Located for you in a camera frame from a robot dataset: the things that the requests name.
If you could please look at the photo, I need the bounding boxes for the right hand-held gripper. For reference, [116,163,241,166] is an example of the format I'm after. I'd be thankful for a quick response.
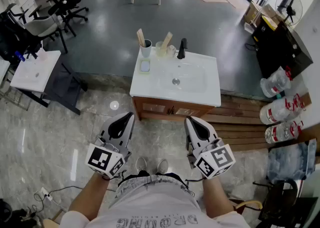
[184,115,237,180]

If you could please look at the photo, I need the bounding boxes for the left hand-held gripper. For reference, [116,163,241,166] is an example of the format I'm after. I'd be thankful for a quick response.
[84,111,136,180]

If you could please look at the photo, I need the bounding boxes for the grey-blue cup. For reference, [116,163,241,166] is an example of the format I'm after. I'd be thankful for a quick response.
[139,39,153,59]

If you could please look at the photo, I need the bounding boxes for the clear yellowish cup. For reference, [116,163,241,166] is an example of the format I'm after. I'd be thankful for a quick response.
[155,41,168,58]

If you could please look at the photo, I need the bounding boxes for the person's left forearm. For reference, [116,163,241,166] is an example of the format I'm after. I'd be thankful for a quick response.
[68,172,111,221]

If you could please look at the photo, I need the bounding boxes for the person's right forearm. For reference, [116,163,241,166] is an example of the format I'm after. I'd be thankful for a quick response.
[201,176,237,219]

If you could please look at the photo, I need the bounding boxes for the wooden vanity cabinet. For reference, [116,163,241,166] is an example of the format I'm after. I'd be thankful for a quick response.
[131,96,216,123]

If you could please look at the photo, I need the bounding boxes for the person's left white shoe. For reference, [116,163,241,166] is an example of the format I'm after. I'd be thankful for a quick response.
[135,156,149,174]

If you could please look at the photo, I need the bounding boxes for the person's white shoe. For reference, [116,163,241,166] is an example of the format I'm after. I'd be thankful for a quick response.
[135,156,149,174]
[155,158,170,175]

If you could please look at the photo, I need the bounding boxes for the group of water jugs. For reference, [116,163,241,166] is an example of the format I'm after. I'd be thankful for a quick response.
[199,91,313,152]

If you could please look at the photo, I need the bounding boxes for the person's right white shoe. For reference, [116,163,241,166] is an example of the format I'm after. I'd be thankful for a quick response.
[155,158,170,175]

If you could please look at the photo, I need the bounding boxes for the person's black trousers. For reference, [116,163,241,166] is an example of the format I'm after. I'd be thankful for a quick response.
[124,170,186,181]

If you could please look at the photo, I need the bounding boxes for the person's patterned white garment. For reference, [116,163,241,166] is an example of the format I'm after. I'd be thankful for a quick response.
[109,173,195,209]

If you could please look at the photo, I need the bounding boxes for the green soap dish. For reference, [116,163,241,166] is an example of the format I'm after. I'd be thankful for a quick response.
[138,58,152,75]

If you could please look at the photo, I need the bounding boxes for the black sink stand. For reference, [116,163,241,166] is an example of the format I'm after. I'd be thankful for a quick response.
[16,62,89,116]

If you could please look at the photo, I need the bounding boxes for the small clear glass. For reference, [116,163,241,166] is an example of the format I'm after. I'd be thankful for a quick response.
[166,44,177,59]

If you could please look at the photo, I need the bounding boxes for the large clear water bottle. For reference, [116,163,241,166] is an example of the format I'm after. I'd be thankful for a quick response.
[259,93,307,126]
[259,66,294,98]
[264,120,305,145]

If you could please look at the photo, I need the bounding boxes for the person's white printed t-shirt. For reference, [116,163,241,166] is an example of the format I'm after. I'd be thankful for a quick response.
[59,188,251,228]

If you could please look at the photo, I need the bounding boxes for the small white side table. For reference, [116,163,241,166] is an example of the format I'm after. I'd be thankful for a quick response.
[9,50,62,93]

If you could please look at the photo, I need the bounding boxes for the bluish plastic wrapped bundle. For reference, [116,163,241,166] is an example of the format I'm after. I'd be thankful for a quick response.
[265,138,318,181]

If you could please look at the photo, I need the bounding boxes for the white power strip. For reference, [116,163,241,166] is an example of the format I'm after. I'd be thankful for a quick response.
[39,186,54,201]

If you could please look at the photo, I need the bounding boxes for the large black box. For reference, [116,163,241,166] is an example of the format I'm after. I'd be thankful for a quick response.
[256,21,314,80]

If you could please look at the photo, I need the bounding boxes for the tan wooden stool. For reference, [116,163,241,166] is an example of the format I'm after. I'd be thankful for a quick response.
[42,208,65,228]

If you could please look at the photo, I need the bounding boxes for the small black faucet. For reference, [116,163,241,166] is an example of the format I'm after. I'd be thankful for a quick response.
[25,44,39,60]

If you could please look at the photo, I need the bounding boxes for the black bin with yellow lid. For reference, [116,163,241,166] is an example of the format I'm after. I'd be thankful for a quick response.
[251,15,279,45]

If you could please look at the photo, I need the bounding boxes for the grey upholstered chair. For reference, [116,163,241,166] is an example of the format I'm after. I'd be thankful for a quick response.
[23,5,69,54]

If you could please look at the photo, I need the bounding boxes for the cardboard box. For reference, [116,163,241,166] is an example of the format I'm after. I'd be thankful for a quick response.
[243,1,264,26]
[261,3,286,23]

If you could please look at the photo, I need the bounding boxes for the black equipment pile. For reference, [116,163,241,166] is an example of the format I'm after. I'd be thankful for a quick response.
[0,197,44,228]

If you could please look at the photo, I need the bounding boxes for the black mesh office chair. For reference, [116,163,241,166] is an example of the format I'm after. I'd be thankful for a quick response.
[0,2,44,65]

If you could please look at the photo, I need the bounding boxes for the white desk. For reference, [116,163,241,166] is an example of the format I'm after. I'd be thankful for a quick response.
[19,0,51,15]

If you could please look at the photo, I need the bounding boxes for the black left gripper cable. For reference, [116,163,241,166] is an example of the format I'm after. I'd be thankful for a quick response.
[101,169,129,181]

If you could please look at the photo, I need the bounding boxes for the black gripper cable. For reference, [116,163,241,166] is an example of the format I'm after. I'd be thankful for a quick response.
[184,176,206,183]
[101,169,129,181]

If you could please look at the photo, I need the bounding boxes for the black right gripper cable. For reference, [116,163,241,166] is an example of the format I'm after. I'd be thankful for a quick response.
[184,176,206,183]

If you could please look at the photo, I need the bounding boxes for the black power strip cable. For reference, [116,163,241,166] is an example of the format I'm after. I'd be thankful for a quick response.
[31,185,84,213]

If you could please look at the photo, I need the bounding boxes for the black floor cable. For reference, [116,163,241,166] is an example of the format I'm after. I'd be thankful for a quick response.
[244,42,259,53]

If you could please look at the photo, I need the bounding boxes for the metal wire rack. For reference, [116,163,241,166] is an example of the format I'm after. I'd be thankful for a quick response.
[0,70,31,111]

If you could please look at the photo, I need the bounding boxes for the black pedestal fan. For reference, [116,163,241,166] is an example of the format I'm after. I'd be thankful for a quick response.
[274,0,304,27]

